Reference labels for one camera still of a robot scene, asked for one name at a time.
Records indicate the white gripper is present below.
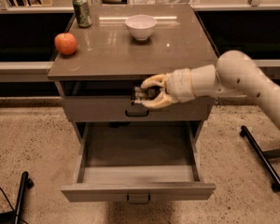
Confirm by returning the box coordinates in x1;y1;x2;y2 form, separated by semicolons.
141;68;195;109

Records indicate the dark rxbar chocolate bar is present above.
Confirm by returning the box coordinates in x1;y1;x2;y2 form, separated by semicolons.
132;87;160;104

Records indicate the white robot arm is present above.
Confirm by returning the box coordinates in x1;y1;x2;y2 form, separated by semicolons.
141;50;280;131

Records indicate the grey drawer cabinet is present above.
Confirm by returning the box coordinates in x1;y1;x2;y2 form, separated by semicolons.
47;3;226;203

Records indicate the closed grey upper drawer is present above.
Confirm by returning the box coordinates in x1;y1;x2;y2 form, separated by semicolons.
62;96;214;122

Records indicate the open grey lower drawer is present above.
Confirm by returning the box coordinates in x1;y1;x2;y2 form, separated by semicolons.
62;121;216;202

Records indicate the white bowl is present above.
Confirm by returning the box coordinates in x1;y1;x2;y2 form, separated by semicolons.
125;14;157;41

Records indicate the red apple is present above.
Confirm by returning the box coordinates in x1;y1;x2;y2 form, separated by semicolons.
54;33;77;55

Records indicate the green soda can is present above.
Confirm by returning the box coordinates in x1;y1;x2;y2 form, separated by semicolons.
72;0;91;28

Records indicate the black right base leg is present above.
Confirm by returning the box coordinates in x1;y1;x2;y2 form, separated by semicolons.
240;126;280;192

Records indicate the black base leg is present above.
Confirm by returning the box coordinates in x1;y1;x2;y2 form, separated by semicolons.
240;126;280;192
0;171;34;224

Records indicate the metal railing beam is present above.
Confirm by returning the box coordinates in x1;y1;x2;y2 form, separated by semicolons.
0;60;280;82

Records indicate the black left base leg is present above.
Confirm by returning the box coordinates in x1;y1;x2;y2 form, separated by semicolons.
0;171;34;224

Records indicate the black upper drawer handle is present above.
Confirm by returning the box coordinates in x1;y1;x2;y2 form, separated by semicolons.
125;110;149;118

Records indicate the black drawer handle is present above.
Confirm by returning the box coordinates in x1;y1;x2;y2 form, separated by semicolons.
125;110;149;118
127;194;151;204

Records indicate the black lower drawer handle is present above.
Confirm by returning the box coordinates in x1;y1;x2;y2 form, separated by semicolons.
127;194;151;204

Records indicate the black cable on floor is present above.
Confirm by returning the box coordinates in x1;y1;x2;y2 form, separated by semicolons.
0;176;15;213

